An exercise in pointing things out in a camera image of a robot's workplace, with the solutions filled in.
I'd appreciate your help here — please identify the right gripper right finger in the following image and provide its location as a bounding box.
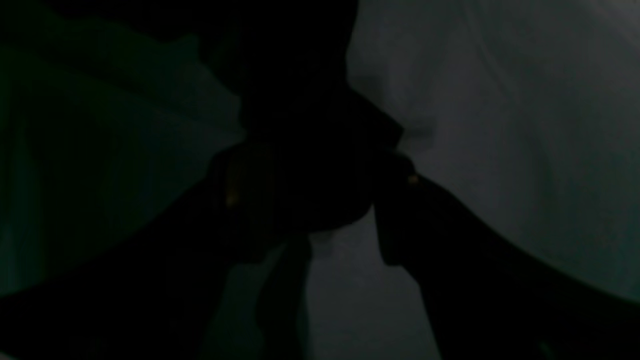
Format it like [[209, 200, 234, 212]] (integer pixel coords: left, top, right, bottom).
[[374, 152, 639, 360]]

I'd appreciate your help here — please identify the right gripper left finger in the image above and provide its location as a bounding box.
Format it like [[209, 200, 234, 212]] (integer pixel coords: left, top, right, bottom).
[[1, 145, 311, 360]]

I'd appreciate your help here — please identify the black t-shirt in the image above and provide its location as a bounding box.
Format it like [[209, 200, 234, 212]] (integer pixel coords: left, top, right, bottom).
[[46, 0, 402, 234]]

